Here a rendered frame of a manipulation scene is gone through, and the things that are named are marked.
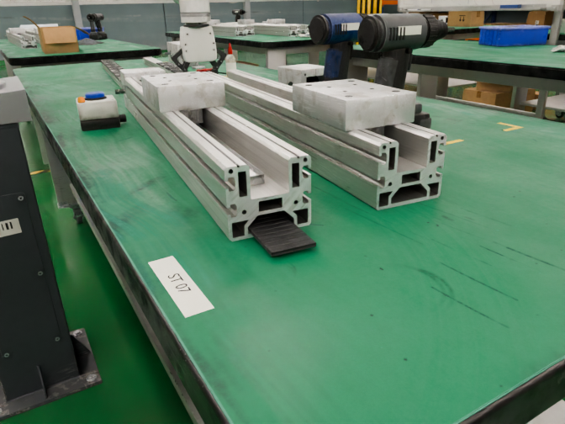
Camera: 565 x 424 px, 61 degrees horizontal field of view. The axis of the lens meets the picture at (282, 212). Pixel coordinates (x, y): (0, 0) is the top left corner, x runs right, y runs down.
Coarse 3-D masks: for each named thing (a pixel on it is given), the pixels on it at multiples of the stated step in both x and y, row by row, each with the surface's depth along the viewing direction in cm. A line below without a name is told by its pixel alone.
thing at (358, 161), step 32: (256, 96) 89; (288, 96) 93; (288, 128) 78; (320, 128) 68; (384, 128) 66; (416, 128) 62; (320, 160) 70; (352, 160) 62; (384, 160) 57; (416, 160) 61; (352, 192) 63; (384, 192) 58; (416, 192) 63
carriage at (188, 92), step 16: (144, 80) 84; (160, 80) 81; (176, 80) 80; (192, 80) 80; (208, 80) 79; (144, 96) 88; (160, 96) 75; (176, 96) 76; (192, 96) 77; (208, 96) 78; (224, 96) 79; (160, 112) 75; (192, 112) 79
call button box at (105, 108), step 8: (104, 96) 105; (112, 96) 106; (80, 104) 100; (88, 104) 100; (96, 104) 101; (104, 104) 101; (112, 104) 102; (80, 112) 100; (88, 112) 101; (96, 112) 101; (104, 112) 102; (112, 112) 103; (80, 120) 103; (88, 120) 102; (96, 120) 102; (104, 120) 103; (112, 120) 103; (120, 120) 107; (88, 128) 102; (96, 128) 102; (104, 128) 103
